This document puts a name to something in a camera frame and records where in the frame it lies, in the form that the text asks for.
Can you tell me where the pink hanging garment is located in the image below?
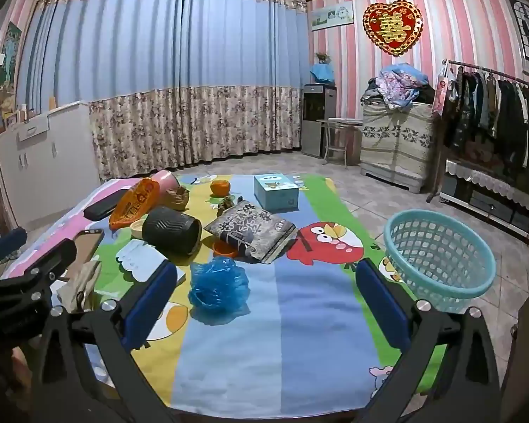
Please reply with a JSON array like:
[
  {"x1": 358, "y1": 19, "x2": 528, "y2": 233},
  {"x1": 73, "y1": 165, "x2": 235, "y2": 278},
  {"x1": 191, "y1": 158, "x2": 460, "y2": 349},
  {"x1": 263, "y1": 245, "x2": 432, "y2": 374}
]
[{"x1": 432, "y1": 64, "x2": 457, "y2": 117}]

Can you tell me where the black case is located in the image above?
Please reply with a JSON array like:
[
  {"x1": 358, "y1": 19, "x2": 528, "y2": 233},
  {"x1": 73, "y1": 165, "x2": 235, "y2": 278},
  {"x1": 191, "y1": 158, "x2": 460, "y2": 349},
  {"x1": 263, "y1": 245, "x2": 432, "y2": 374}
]
[{"x1": 83, "y1": 194, "x2": 128, "y2": 221}]

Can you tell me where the red heart wall decoration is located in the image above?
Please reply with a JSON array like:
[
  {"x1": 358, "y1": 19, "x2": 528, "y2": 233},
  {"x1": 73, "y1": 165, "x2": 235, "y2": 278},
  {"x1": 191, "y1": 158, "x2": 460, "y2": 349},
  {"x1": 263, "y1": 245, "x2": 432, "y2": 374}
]
[{"x1": 363, "y1": 1, "x2": 424, "y2": 57}]

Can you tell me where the small folding table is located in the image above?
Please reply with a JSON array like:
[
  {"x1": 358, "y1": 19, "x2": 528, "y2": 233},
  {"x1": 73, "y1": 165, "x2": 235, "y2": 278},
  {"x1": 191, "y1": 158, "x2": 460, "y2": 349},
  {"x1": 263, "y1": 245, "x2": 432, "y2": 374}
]
[{"x1": 316, "y1": 117, "x2": 364, "y2": 166}]

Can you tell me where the blue plastic bag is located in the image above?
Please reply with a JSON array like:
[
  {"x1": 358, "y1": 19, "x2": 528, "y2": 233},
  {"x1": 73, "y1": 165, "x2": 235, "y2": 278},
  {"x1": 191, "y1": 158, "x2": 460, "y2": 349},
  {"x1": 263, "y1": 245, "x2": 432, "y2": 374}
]
[{"x1": 189, "y1": 256, "x2": 251, "y2": 315}]

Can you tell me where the grey printed package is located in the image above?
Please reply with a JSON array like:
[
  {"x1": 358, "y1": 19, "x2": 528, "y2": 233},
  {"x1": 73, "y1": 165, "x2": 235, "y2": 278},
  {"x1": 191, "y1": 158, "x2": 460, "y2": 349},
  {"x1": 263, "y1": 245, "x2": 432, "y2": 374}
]
[{"x1": 203, "y1": 200, "x2": 298, "y2": 265}]

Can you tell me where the blue covered water bottle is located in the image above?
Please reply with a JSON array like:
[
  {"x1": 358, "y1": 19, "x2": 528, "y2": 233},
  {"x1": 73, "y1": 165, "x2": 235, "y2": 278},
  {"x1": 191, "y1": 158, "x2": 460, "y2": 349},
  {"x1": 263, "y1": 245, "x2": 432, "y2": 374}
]
[{"x1": 309, "y1": 62, "x2": 336, "y2": 85}]

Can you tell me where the low dark cabinet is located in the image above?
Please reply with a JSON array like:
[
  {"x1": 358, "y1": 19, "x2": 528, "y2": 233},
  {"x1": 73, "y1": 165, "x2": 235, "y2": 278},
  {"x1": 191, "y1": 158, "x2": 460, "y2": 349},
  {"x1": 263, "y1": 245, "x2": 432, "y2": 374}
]
[{"x1": 438, "y1": 159, "x2": 529, "y2": 247}]

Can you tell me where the white lace cloth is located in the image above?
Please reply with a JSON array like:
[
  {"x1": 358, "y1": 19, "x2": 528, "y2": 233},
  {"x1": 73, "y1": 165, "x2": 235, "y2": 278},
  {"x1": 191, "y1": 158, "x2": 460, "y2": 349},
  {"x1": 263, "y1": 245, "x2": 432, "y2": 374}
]
[{"x1": 443, "y1": 159, "x2": 529, "y2": 214}]

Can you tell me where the orange snack bag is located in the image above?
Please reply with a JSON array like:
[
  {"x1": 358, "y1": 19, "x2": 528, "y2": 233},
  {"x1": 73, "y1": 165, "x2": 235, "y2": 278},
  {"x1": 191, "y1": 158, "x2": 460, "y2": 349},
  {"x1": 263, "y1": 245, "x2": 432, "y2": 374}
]
[{"x1": 109, "y1": 177, "x2": 160, "y2": 230}]

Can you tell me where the row of hanging clothes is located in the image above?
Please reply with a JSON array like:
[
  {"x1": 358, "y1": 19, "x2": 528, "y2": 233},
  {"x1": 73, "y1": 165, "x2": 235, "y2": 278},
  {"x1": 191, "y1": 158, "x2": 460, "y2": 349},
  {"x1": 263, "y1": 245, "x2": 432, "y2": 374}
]
[{"x1": 445, "y1": 66, "x2": 529, "y2": 172}]

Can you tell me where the light blue cardboard box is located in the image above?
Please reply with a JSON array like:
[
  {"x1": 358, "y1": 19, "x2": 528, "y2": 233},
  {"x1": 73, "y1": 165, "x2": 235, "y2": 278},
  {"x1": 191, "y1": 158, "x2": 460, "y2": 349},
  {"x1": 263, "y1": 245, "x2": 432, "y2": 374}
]
[{"x1": 253, "y1": 173, "x2": 300, "y2": 211}]

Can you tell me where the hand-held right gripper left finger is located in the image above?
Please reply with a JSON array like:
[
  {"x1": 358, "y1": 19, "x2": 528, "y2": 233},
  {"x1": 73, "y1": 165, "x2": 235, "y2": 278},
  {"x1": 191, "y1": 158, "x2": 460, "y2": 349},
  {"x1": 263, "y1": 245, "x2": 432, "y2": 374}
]
[{"x1": 31, "y1": 261, "x2": 179, "y2": 423}]

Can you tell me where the small cream bowl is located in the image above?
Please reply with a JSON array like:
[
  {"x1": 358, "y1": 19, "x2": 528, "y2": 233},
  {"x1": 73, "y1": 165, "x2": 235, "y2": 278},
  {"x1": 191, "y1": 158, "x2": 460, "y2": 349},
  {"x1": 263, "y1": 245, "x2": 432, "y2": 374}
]
[{"x1": 130, "y1": 219, "x2": 153, "y2": 239}]

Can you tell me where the beige crumpled cloth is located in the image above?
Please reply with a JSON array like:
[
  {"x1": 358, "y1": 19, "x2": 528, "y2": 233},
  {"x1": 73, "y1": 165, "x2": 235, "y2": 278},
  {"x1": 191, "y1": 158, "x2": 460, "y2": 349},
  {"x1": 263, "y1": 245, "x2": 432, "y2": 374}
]
[{"x1": 57, "y1": 260, "x2": 103, "y2": 313}]

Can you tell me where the blue and floral curtain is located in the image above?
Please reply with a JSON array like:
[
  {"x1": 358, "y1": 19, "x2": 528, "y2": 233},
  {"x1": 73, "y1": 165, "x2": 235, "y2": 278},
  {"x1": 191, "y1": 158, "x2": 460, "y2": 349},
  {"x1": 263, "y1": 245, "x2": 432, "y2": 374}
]
[{"x1": 15, "y1": 0, "x2": 311, "y2": 181}]

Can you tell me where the pink cup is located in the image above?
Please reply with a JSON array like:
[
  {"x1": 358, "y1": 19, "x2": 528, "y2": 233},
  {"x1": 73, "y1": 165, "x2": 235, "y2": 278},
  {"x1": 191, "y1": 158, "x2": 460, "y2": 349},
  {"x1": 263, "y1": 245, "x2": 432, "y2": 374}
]
[{"x1": 151, "y1": 170, "x2": 180, "y2": 195}]

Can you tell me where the grey water dispenser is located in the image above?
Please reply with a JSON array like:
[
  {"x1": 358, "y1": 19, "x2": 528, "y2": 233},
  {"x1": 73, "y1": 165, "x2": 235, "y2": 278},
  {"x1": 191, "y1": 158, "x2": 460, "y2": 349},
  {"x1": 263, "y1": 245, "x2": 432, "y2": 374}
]
[{"x1": 300, "y1": 83, "x2": 338, "y2": 158}]

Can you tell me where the metal clothes rack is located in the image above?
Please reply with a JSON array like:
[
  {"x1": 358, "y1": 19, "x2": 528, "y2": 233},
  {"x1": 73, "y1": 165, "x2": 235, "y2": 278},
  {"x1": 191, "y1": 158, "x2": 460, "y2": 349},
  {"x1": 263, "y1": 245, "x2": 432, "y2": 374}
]
[{"x1": 427, "y1": 58, "x2": 529, "y2": 203}]

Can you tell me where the black ribbed cylinder pot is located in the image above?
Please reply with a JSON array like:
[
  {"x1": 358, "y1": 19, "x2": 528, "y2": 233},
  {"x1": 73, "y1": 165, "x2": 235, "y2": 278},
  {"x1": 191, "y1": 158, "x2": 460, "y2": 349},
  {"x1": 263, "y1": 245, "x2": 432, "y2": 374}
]
[{"x1": 142, "y1": 206, "x2": 202, "y2": 256}]

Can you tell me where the cabinet with striped cloth cover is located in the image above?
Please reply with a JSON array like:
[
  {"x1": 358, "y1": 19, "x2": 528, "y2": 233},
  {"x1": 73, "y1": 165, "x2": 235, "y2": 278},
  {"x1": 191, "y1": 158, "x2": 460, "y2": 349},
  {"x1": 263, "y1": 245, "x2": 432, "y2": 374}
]
[{"x1": 359, "y1": 101, "x2": 437, "y2": 194}]

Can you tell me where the white paper pack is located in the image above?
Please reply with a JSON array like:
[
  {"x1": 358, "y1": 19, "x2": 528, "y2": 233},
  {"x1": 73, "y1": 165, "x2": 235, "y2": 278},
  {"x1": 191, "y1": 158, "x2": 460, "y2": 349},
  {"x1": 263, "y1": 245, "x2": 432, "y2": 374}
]
[{"x1": 115, "y1": 241, "x2": 187, "y2": 294}]

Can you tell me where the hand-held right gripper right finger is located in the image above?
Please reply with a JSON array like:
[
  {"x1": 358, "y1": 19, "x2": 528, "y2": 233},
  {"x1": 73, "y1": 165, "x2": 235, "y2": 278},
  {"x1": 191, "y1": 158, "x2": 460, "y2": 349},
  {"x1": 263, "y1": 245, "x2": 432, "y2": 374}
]
[{"x1": 348, "y1": 258, "x2": 501, "y2": 423}]

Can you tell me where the white cabinet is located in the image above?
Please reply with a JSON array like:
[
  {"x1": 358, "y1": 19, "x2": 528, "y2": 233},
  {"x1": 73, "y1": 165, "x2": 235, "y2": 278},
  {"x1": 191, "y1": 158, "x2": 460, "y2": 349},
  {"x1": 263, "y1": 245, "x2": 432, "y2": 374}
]
[{"x1": 0, "y1": 100, "x2": 102, "y2": 230}]

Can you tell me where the framed window picture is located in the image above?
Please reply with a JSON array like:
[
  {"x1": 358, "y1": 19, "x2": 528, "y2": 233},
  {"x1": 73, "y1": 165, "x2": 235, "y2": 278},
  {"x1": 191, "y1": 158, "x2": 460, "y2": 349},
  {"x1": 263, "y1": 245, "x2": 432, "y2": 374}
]
[{"x1": 507, "y1": 0, "x2": 529, "y2": 71}]

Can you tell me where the teal plastic basket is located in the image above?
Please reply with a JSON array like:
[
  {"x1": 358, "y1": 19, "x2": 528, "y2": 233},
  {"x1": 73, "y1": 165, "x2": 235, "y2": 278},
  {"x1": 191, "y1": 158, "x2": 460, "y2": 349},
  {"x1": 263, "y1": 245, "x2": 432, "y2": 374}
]
[{"x1": 383, "y1": 209, "x2": 497, "y2": 313}]

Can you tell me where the wall poster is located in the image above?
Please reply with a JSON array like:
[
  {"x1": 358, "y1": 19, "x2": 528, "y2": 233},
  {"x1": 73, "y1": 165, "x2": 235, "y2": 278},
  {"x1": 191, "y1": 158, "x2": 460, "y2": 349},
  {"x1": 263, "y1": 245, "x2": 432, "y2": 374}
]
[{"x1": 0, "y1": 22, "x2": 23, "y2": 135}]

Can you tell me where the wall calendar picture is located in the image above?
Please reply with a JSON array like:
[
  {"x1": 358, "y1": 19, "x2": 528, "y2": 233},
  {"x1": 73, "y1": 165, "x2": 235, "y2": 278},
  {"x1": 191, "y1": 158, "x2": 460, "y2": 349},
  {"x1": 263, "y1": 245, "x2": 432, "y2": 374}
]
[{"x1": 311, "y1": 2, "x2": 354, "y2": 31}]

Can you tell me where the pile of clothes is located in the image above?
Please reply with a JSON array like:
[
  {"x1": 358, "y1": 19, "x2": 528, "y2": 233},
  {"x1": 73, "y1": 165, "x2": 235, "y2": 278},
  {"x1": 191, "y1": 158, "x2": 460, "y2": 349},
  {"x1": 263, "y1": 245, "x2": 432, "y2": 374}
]
[{"x1": 362, "y1": 62, "x2": 437, "y2": 111}]

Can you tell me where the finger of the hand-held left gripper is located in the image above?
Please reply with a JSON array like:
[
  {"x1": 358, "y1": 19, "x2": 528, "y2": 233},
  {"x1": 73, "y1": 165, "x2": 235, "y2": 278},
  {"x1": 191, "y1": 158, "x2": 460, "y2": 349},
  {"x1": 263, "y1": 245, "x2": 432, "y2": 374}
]
[
  {"x1": 0, "y1": 228, "x2": 28, "y2": 269},
  {"x1": 0, "y1": 240, "x2": 78, "y2": 289}
]

